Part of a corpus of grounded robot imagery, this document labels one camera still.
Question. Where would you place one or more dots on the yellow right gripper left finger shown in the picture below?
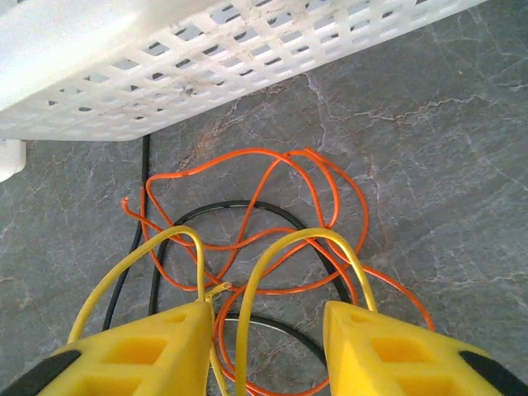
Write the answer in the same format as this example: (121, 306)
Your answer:
(136, 359)

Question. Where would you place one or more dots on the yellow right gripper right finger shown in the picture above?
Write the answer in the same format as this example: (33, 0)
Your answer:
(412, 363)

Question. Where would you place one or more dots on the white perforated plastic basket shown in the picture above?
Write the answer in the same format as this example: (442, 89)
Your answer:
(10, 161)
(82, 49)

